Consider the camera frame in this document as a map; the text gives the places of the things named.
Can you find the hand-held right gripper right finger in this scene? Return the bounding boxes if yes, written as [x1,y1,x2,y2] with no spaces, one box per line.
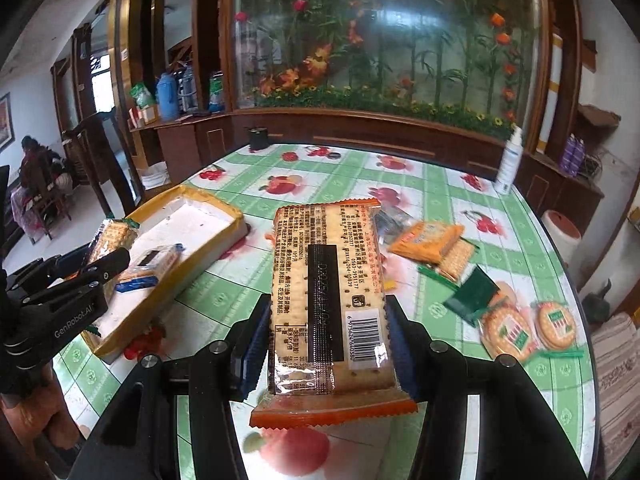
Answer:
[385,294,588,480]

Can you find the orange cracker packet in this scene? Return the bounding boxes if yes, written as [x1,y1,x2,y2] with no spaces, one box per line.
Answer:
[387,220,466,266]

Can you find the grey thermos flask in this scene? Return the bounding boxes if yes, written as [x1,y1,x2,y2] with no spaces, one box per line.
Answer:
[180,65,198,113]

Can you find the framed wall picture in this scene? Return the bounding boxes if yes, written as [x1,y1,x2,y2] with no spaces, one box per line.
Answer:
[0,92,13,151]

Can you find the blue thermos flask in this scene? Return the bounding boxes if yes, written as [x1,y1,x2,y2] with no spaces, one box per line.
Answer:
[156,72,177,122]

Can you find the green white bag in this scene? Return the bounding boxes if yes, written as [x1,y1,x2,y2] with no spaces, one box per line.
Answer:
[130,82,157,111]

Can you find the green-edged clear cracker packet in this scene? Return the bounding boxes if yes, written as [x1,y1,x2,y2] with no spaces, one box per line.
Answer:
[86,217,141,273]
[417,240,476,288]

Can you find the dark clear snack packet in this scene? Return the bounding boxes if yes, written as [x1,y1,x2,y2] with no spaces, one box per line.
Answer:
[372,207,416,246]

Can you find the dark wooden chair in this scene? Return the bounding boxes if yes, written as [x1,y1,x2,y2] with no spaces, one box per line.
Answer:
[62,110,143,216]

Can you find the round cracker packet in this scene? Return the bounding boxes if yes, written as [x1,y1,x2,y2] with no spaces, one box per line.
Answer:
[477,282,538,361]
[530,300,586,358]

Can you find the green fruit print tablecloth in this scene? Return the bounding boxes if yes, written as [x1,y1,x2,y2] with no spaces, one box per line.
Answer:
[50,142,596,480]

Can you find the blue-edged cracker packet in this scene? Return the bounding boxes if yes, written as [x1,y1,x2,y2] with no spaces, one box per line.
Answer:
[115,243,185,293]

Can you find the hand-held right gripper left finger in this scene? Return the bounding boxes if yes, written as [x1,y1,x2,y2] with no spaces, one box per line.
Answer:
[87,292,273,480]

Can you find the white paper stack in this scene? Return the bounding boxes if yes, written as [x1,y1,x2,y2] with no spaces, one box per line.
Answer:
[137,165,171,191]

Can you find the red white box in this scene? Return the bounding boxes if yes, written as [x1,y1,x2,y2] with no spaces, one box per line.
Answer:
[127,105,161,131]

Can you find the yellow-rimmed white tray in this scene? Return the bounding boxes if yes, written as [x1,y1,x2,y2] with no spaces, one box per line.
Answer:
[82,184,247,361]

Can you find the teal plastic bottle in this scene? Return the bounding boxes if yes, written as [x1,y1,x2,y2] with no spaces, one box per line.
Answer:
[207,72,226,113]

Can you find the orange-edged clear cracker packet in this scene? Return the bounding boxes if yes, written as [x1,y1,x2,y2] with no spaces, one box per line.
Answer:
[249,199,418,431]

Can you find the person's left hand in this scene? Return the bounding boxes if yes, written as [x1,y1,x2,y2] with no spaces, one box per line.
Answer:
[0,360,68,441]

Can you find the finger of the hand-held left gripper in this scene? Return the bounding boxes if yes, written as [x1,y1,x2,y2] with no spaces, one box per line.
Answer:
[7,245,98,291]
[22,247,132,306]

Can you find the white pink plastic bucket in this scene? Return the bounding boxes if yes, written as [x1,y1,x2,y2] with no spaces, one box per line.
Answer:
[542,210,583,266]

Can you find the white spray bottle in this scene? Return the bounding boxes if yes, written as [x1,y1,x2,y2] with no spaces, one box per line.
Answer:
[492,125,524,196]

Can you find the patterned cushion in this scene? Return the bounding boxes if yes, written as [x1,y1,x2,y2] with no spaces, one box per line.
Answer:
[592,312,640,466]

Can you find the white yellow rolled poster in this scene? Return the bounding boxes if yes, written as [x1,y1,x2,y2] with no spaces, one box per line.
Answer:
[537,32,563,156]

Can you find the dark green snack packet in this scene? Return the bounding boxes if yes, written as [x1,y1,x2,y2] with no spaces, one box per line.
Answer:
[442,265,501,323]

